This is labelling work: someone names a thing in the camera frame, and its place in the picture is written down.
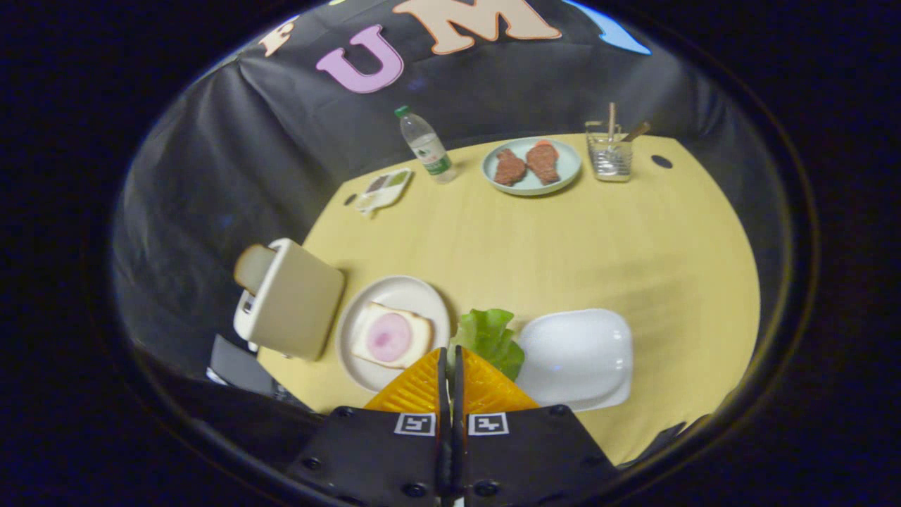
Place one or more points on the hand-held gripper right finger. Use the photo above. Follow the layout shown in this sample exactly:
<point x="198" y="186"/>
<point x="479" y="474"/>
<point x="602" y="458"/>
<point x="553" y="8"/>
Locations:
<point x="528" y="458"/>

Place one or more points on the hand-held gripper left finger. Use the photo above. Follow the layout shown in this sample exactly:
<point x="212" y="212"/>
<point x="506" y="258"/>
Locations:
<point x="380" y="458"/>

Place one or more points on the green lettuce leaf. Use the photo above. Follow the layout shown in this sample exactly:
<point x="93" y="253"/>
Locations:
<point x="489" y="338"/>

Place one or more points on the toasted bread slice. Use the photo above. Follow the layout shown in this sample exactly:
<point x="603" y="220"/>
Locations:
<point x="252" y="268"/>

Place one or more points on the white rounded square dish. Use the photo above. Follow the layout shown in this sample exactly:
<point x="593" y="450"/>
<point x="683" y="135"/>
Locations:
<point x="577" y="355"/>

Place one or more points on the pink ham slice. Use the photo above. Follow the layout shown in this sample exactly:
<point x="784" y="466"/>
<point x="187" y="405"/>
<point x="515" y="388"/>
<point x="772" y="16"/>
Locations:
<point x="388" y="337"/>

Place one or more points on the white bread slice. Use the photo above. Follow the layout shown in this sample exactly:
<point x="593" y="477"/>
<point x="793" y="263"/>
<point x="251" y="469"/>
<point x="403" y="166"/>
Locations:
<point x="422" y="338"/>

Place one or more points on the beige round plate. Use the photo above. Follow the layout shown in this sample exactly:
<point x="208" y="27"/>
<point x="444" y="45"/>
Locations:
<point x="401" y="290"/>

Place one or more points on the cream white toaster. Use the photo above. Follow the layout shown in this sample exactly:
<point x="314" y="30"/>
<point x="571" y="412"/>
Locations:
<point x="299" y="303"/>

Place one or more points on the white divided seasoning tray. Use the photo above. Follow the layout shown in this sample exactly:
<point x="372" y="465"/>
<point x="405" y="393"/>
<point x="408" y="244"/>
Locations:
<point x="383" y="190"/>

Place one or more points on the brown meat patty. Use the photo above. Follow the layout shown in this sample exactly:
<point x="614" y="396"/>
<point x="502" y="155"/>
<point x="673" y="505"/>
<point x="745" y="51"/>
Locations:
<point x="509" y="167"/>
<point x="543" y="163"/>

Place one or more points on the pale blue round plate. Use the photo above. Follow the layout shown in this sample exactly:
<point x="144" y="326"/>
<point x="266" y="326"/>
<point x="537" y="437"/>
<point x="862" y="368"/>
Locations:
<point x="567" y="169"/>

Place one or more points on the clear glass utensil holder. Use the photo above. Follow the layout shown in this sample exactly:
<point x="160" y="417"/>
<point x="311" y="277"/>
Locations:
<point x="609" y="162"/>

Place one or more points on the clear plastic water bottle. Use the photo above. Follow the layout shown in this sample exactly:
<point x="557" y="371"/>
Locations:
<point x="426" y="146"/>

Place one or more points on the black backdrop cloth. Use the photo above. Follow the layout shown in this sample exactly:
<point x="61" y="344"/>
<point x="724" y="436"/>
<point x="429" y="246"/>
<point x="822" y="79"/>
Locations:
<point x="281" y="141"/>

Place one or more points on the wooden chopstick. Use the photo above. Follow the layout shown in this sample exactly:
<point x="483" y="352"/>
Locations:
<point x="612" y="120"/>

